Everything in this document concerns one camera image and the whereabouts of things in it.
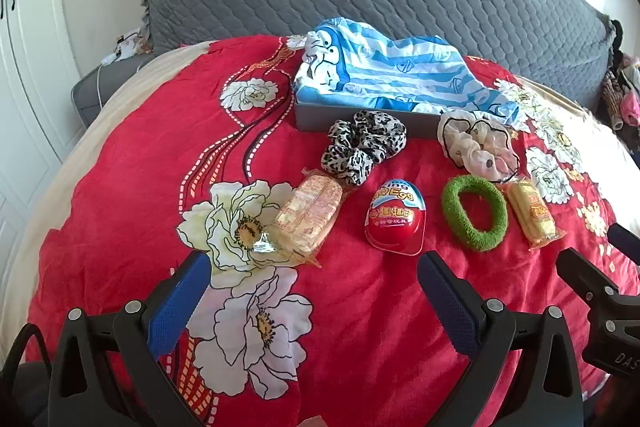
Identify leopard print scrunchie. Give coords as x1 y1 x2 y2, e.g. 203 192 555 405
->
320 109 408 186

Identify red toy egg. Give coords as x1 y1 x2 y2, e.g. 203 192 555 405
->
364 178 427 256

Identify small yellow snack packet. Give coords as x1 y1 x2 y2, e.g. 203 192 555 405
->
502 177 566 250

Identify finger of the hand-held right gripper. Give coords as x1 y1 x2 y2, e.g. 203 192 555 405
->
555 248 621 308
607 223 640 265

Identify small items on bedside table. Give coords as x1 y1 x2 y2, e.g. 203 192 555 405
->
114 29 153 60

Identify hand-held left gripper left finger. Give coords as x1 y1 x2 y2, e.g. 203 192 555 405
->
47 252 213 427

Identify pile of clothes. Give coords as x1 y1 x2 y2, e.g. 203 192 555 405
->
597 19 640 130

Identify green terry hair tie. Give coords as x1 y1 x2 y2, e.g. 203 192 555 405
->
441 174 509 253

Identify grey storage box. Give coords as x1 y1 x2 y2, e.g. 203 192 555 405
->
294 99 446 141

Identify black cable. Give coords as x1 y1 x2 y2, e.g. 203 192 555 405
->
0 322 51 427

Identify red floral blanket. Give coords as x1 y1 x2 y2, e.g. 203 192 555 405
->
10 34 640 427

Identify cream sheer scrunchie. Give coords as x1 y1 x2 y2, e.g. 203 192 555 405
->
437 112 521 185

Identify blue striped cartoon cloth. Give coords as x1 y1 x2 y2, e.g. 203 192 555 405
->
292 18 521 128

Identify large clear snack packet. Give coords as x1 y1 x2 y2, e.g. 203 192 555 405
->
252 167 351 268

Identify white wardrobe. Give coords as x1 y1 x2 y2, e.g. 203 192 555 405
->
0 0 83 233

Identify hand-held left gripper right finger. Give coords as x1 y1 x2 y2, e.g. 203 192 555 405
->
417 251 586 427

